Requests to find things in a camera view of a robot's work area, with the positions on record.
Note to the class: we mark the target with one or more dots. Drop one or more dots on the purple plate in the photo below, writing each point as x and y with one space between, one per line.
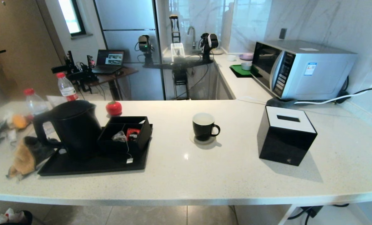
246 56

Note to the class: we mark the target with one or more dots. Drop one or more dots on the silver refrigerator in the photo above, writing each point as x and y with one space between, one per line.
126 18

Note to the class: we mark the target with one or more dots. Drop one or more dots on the black device white band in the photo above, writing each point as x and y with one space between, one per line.
209 42

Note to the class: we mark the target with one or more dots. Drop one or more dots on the black laptop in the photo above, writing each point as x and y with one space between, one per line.
109 59

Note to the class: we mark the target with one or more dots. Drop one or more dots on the brown wooden desk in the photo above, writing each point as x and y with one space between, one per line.
111 77

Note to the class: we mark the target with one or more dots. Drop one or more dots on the black rig stand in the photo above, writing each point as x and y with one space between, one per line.
179 65

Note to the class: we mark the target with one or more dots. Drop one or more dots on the chrome faucet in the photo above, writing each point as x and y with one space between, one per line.
193 37

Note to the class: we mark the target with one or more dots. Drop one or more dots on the small white cup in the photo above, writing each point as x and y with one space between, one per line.
231 57

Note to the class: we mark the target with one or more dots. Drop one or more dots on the black compartment box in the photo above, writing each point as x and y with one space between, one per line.
142 139

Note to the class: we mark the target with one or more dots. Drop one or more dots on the black tissue box white lid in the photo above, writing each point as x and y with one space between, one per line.
283 143

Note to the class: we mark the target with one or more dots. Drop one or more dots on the black power supply brick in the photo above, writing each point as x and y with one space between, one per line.
311 211

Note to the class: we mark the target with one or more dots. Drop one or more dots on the dark wall socket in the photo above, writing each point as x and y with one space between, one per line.
283 33

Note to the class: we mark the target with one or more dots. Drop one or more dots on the black serving tray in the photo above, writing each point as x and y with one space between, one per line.
89 164

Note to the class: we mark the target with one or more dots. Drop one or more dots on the orange round snack pack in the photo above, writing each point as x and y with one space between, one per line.
19 122

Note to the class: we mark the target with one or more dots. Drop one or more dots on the mesh tea bag with tag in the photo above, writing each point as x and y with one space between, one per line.
119 136

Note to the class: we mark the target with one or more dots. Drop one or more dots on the black framed window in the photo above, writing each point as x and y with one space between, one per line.
70 15

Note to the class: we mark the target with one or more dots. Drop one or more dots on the black electric kettle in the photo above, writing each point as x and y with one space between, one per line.
76 128

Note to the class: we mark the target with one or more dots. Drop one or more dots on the black trash bin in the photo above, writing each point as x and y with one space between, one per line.
25 217

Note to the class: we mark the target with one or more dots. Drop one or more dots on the clear water bottle red cap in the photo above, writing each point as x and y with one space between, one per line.
36 104
67 90

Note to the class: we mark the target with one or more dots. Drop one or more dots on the red tomato kitchen timer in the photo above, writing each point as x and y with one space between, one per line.
114 108

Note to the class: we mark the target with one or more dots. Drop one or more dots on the red packet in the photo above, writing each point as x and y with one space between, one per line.
133 132

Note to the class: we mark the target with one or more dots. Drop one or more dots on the black mug white inside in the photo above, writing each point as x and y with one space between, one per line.
203 131

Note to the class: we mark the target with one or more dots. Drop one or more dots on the orange grey oven glove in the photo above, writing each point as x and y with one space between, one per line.
23 159

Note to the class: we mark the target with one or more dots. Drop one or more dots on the white bowl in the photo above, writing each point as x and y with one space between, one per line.
246 66

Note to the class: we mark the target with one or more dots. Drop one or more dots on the silver microwave oven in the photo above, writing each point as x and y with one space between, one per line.
323 75

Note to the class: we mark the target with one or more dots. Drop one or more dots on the green tray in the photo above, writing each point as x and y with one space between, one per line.
237 70

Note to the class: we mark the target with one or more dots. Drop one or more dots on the black device green light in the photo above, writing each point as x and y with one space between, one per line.
144 43

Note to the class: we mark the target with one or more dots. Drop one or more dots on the black computer mouse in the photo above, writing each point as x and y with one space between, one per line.
119 72

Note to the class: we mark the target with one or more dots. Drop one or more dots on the round translucent coaster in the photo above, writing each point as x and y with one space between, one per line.
193 139

